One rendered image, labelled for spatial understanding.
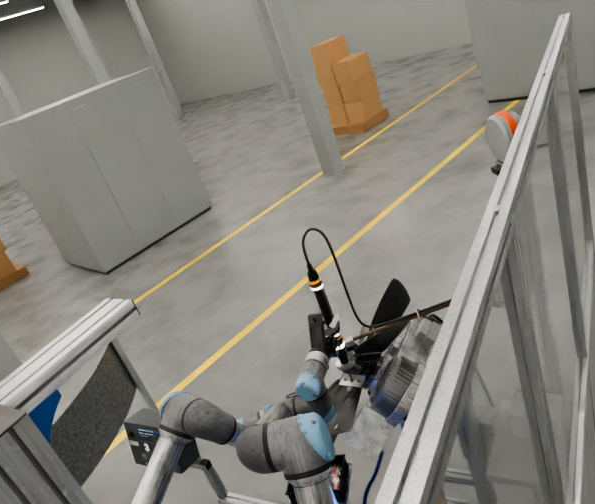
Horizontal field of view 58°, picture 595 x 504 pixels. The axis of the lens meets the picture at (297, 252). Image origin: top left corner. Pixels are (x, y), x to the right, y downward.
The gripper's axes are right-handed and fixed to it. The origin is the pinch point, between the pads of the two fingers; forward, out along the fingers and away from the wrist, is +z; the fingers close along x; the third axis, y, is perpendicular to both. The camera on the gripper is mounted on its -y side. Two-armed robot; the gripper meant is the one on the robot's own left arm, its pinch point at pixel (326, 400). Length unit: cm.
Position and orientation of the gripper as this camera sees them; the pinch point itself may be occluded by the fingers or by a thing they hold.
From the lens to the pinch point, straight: 201.4
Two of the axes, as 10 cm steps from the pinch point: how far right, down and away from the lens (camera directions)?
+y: -1.2, -2.9, 9.5
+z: 9.4, -3.5, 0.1
